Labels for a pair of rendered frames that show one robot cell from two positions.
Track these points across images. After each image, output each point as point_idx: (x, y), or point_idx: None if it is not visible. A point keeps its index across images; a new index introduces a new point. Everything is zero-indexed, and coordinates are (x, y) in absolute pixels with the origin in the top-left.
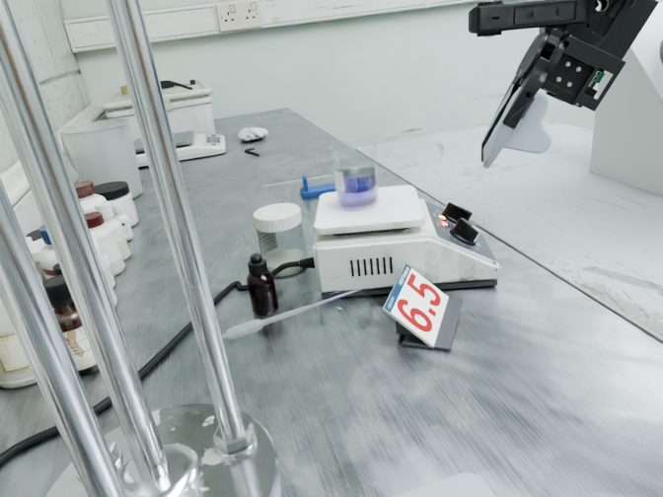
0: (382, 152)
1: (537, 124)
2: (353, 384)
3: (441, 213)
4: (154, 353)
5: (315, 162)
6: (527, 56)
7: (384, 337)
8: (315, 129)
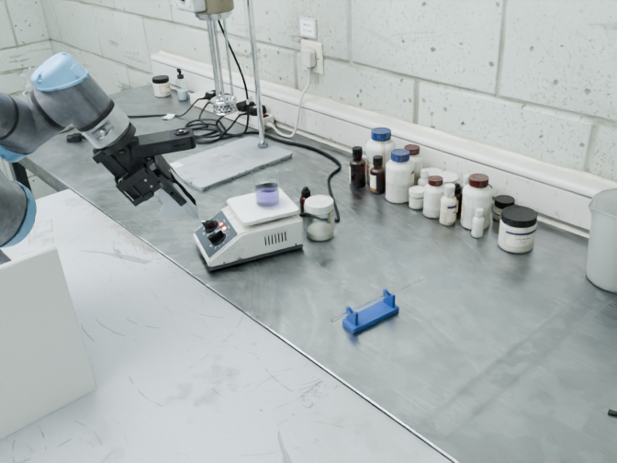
0: (384, 442)
1: None
2: None
3: (226, 234)
4: (335, 192)
5: (467, 393)
6: (163, 166)
7: None
8: None
